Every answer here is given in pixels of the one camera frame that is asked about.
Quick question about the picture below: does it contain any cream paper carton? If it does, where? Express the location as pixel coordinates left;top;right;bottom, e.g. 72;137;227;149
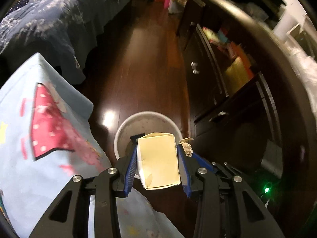
137;133;180;190

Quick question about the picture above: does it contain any white plastic bag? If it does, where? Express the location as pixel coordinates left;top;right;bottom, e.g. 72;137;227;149
285;41;316;106

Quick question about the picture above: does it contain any white trash bin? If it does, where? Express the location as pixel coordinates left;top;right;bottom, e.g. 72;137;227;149
113;111;183;180

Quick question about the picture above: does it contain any bed with navy duvet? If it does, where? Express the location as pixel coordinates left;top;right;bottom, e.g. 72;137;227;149
1;0;131;84

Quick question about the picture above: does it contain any light blue patterned tablecloth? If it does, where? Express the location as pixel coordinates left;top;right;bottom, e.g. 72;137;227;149
0;52;184;238

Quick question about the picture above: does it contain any tan paper ball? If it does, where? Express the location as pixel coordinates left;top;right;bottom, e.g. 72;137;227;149
180;137;193;157

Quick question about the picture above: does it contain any dark wooden dresser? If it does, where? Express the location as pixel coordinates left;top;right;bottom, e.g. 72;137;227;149
177;0;316;234

